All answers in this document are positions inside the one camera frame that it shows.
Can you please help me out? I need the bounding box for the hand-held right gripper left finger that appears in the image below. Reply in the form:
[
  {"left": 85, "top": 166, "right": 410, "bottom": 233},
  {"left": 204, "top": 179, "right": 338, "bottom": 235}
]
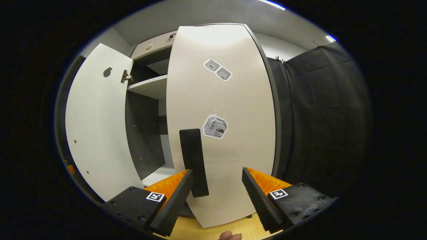
[{"left": 102, "top": 169, "right": 194, "bottom": 237}]

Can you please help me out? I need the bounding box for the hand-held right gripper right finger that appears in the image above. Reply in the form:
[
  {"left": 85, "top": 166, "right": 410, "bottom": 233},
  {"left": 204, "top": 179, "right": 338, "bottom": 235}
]
[{"left": 242, "top": 167, "right": 336, "bottom": 233}]

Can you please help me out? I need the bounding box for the white cabinet door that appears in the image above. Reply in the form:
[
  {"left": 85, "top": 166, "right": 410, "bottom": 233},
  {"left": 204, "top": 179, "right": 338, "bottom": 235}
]
[
  {"left": 166, "top": 23, "right": 281, "bottom": 229},
  {"left": 65, "top": 43, "right": 144, "bottom": 202}
]

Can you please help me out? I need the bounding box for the white and grey cabinet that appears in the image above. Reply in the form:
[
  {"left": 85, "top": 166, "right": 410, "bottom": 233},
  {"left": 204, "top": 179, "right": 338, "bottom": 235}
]
[{"left": 124, "top": 31, "right": 179, "bottom": 188}]

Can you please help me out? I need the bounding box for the white cabinet shelf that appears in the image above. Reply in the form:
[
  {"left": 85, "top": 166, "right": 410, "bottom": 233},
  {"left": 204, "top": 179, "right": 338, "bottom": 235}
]
[{"left": 127, "top": 74, "right": 168, "bottom": 100}]

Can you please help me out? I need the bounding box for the beige cabinet drawer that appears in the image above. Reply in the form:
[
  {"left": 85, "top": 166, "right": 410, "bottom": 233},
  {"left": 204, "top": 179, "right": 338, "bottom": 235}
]
[{"left": 131, "top": 31, "right": 177, "bottom": 60}]

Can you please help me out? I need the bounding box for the black backdrop cloth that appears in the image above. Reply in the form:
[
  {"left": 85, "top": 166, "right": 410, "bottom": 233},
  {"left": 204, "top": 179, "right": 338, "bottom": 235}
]
[{"left": 267, "top": 42, "right": 372, "bottom": 197}]

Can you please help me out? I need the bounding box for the long ceiling light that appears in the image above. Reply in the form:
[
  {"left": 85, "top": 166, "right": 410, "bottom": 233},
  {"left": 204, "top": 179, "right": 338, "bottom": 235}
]
[{"left": 257, "top": 0, "right": 286, "bottom": 10}]

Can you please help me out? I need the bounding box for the black right door handle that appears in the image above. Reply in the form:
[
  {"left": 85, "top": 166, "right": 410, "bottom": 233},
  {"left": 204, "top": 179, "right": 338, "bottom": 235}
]
[{"left": 179, "top": 128, "right": 209, "bottom": 198}]

